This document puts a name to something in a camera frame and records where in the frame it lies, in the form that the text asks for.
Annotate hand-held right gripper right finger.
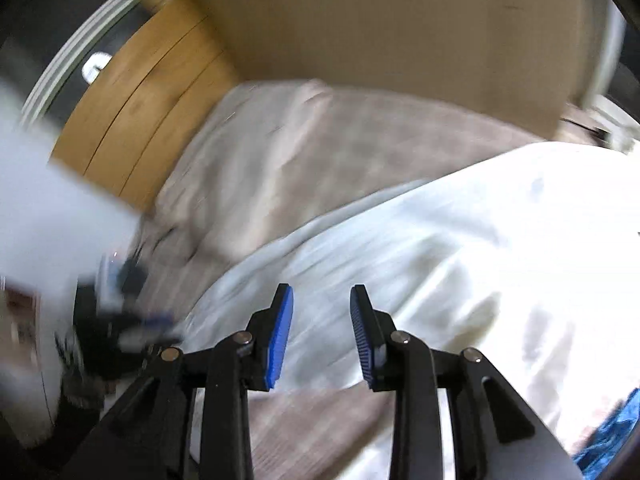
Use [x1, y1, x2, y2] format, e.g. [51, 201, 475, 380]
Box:
[349, 284, 583, 480]

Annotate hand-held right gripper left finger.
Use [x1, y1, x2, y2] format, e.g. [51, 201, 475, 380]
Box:
[65, 282, 296, 480]

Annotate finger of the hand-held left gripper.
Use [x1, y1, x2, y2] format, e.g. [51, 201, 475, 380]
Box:
[115, 309, 178, 348]

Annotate pine plank board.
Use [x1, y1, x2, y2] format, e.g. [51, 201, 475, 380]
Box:
[50, 0, 243, 211]

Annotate large plywood board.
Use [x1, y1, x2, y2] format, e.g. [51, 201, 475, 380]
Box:
[192, 0, 593, 141]

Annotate folded cream garment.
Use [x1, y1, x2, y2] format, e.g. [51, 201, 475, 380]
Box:
[155, 80, 341, 261]

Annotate white shirt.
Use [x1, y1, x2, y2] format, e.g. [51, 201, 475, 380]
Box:
[182, 140, 640, 480]

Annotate blue jeans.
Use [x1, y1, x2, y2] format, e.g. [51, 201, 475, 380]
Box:
[574, 392, 640, 480]

